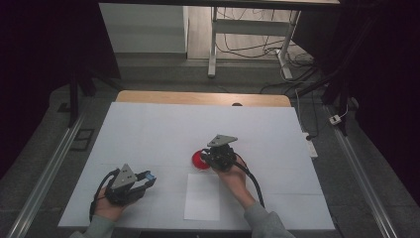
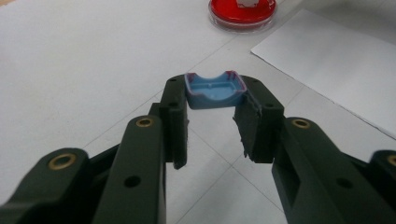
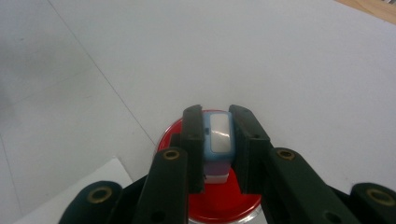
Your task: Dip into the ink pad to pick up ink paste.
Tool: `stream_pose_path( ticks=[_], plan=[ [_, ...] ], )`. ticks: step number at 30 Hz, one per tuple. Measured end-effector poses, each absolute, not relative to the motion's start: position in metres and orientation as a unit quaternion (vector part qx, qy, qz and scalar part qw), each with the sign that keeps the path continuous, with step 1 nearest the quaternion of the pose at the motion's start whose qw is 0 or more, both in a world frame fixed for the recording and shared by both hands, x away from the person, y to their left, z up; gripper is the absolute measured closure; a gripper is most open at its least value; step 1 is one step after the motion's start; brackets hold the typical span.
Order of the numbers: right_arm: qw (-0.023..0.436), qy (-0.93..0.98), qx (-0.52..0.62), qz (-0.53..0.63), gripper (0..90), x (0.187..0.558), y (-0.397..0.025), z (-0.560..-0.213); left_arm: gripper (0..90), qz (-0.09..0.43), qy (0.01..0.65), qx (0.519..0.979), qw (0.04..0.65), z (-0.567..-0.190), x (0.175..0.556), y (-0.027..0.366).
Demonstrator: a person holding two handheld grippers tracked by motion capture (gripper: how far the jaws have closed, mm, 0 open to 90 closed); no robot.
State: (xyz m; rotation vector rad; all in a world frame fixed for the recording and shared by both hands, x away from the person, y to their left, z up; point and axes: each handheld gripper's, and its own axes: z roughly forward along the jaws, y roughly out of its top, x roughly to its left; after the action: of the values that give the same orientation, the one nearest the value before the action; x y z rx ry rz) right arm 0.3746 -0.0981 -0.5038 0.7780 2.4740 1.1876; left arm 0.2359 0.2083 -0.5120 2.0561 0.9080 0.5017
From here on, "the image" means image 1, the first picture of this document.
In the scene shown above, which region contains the person's right hand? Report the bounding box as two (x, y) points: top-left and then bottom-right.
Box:
(212, 158), (258, 210)

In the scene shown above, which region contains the white paper sheet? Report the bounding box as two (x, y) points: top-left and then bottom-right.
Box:
(183, 173), (221, 222)

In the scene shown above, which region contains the aluminium floor rail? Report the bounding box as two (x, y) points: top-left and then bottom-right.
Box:
(6, 112), (87, 238)
(325, 105), (399, 238)

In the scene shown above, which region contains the black metal stand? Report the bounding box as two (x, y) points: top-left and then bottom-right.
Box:
(296, 13), (377, 137)
(67, 65), (123, 128)

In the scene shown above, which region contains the white power strip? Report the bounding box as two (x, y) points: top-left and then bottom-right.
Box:
(301, 132), (319, 159)

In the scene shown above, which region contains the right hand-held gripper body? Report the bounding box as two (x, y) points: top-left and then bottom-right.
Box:
(206, 134), (239, 173)

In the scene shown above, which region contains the tangle of black cables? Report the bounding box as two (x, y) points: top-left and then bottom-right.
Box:
(216, 8), (320, 95)

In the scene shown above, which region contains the white table cover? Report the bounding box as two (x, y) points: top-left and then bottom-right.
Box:
(57, 101), (336, 231)

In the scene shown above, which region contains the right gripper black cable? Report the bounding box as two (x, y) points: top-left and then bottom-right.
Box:
(233, 153), (266, 209)

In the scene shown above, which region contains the person's left hand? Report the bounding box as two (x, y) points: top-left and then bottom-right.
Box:
(93, 187), (128, 222)

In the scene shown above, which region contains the white cabinet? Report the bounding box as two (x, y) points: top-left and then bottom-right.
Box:
(98, 3), (189, 55)

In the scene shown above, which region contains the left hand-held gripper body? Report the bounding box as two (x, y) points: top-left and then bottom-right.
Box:
(104, 163), (145, 206)

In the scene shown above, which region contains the dark curtain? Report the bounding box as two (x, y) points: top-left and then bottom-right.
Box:
(0, 0), (122, 179)
(291, 0), (420, 207)

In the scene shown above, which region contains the white desk frame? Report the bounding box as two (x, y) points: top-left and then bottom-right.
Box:
(207, 6), (302, 80)

